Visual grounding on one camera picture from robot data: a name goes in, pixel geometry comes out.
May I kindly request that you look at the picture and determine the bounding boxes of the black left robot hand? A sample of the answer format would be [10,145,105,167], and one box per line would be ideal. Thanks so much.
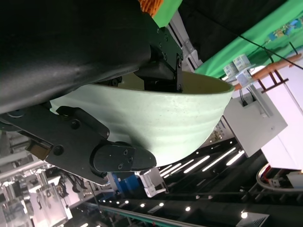
[0,0,184,186]

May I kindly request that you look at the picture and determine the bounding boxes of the grey round bowl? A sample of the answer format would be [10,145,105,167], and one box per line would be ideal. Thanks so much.
[49,70,235,167]

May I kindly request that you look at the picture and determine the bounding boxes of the orange wicker basket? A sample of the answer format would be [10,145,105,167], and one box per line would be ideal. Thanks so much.
[138,0,166,14]

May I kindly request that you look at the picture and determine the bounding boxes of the black backdrop curtain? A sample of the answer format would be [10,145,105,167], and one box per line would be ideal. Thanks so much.
[177,0,303,63]

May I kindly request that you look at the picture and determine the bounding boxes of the small white printed carton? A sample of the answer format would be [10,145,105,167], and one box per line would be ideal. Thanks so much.
[223,62,238,80]
[232,53,251,71]

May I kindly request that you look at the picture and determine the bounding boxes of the green tablecloth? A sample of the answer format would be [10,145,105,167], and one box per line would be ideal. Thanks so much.
[151,0,303,82]

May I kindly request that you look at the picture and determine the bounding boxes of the brown wooden stool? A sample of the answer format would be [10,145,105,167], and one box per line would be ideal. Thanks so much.
[252,53,303,93]

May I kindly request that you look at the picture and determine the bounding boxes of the grey flat board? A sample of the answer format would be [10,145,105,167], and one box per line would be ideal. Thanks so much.
[222,79,296,158]

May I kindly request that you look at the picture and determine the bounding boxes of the grey metal frame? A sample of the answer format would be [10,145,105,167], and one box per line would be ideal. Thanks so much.
[167,10,205,71]

